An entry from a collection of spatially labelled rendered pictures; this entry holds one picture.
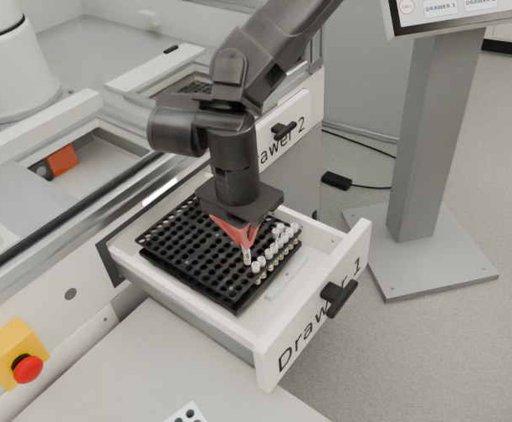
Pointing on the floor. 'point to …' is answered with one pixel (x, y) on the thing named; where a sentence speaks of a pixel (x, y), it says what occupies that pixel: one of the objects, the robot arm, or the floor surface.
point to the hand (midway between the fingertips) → (244, 240)
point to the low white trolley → (161, 379)
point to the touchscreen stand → (427, 179)
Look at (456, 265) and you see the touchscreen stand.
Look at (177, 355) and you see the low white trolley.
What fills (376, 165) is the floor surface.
